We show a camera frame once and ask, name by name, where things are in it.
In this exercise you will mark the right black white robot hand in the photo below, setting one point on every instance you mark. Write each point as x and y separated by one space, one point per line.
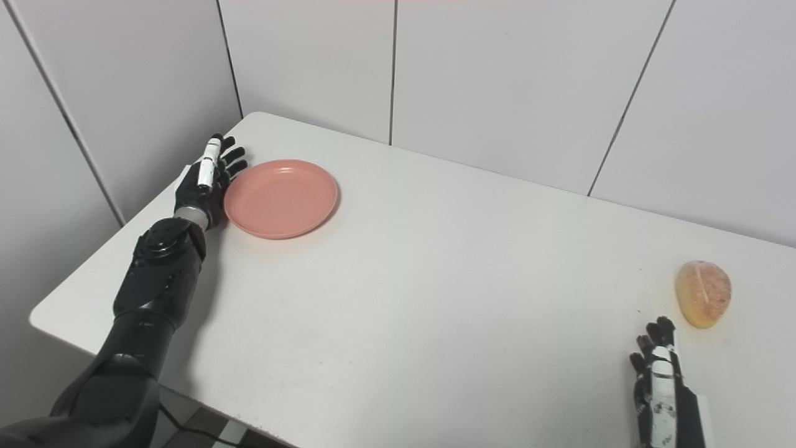
687 417

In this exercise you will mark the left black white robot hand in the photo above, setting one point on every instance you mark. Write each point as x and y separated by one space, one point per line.
199 199

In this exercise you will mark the pink round plate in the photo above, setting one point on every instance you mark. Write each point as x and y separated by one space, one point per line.
283 199

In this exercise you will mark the oval bread roll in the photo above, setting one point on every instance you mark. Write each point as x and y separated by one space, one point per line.
703 292

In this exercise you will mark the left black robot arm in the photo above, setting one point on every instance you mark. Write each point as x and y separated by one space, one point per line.
158 280

